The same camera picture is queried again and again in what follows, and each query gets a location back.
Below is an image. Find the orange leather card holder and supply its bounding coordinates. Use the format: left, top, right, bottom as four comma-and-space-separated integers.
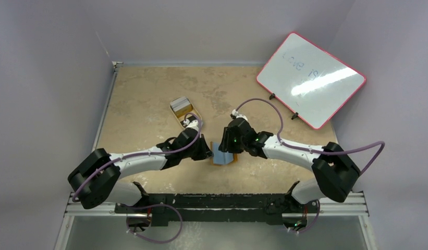
210, 141, 238, 166

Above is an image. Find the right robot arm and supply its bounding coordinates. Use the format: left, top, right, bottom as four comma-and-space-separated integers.
218, 118, 361, 212

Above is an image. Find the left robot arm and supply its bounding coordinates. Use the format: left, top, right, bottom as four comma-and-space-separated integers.
67, 128, 213, 209

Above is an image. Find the beige oval card tray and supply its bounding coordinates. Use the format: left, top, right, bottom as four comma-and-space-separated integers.
170, 101, 202, 128

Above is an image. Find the stack of cards in tray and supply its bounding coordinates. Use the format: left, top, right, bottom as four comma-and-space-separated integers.
170, 96, 191, 113

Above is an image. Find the pink framed whiteboard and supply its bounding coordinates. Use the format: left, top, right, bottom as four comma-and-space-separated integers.
256, 32, 366, 130

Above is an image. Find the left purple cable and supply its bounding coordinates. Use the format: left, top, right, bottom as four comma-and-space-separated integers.
71, 112, 203, 203

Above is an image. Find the purple cable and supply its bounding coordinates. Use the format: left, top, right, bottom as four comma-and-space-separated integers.
71, 112, 203, 203
234, 98, 386, 177

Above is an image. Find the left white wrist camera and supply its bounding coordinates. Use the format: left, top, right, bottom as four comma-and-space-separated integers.
182, 117, 200, 132

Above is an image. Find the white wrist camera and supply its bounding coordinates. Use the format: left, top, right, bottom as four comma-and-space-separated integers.
182, 117, 200, 132
230, 109, 248, 121

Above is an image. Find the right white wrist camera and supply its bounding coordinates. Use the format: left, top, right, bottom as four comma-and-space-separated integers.
230, 109, 248, 121

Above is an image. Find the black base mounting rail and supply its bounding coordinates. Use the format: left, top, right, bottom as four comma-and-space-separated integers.
115, 193, 318, 227

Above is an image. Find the aluminium table frame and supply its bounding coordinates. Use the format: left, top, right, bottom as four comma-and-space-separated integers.
64, 66, 369, 249

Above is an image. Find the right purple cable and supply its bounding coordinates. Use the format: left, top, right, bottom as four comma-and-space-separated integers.
234, 98, 386, 177

